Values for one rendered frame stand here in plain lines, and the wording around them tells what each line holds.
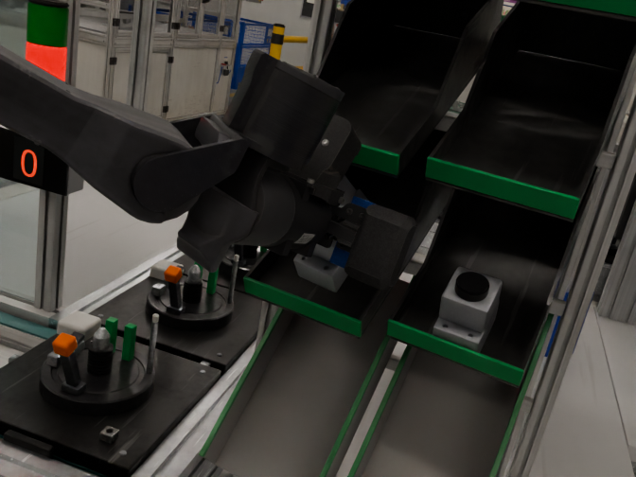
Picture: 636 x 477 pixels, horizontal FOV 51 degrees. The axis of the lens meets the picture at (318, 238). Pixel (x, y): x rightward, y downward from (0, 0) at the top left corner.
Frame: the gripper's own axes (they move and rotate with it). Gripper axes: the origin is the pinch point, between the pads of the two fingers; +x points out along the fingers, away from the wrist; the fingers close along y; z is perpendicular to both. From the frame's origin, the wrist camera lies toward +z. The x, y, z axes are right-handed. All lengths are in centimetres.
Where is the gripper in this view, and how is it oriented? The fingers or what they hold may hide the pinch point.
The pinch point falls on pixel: (328, 220)
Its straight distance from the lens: 61.1
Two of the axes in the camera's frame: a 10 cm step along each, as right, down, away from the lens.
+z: 3.4, -9.3, -1.1
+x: 4.3, 0.5, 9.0
